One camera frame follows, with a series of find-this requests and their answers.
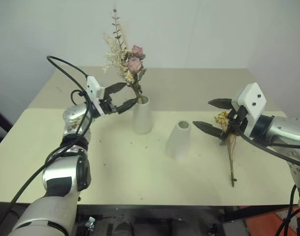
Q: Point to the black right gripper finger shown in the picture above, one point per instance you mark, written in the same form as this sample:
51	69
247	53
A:
208	128
219	102

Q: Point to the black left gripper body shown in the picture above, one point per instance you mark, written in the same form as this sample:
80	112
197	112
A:
107	105

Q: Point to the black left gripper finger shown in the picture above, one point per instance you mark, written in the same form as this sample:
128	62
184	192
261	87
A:
116	87
126	105

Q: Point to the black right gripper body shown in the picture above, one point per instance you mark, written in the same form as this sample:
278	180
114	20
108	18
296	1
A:
238	116

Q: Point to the dried yellow flower bouquet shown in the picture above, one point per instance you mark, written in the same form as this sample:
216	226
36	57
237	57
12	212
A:
222	118

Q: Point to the dried pink rose bouquet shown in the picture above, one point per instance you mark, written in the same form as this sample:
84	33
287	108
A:
135	64

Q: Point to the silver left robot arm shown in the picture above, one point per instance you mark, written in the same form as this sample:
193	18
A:
54	211

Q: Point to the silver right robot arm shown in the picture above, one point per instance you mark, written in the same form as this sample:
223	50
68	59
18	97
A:
282	127

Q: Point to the white tapered vase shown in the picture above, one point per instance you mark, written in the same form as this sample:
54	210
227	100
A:
142	120
176	145

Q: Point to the red mat under table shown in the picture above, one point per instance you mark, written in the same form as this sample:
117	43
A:
262	227

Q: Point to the small silver clamp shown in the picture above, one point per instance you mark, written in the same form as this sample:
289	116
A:
90	222

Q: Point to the dark rounded shape under table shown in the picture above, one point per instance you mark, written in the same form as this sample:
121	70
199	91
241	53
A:
124	229

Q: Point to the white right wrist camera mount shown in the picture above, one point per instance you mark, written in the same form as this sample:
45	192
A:
250	98

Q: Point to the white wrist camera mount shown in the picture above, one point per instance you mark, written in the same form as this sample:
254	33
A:
250	98
92	87

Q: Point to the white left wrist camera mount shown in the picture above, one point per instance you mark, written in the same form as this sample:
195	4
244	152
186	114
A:
92	87

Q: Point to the black table frame bar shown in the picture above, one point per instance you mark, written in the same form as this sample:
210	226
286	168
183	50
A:
253	212

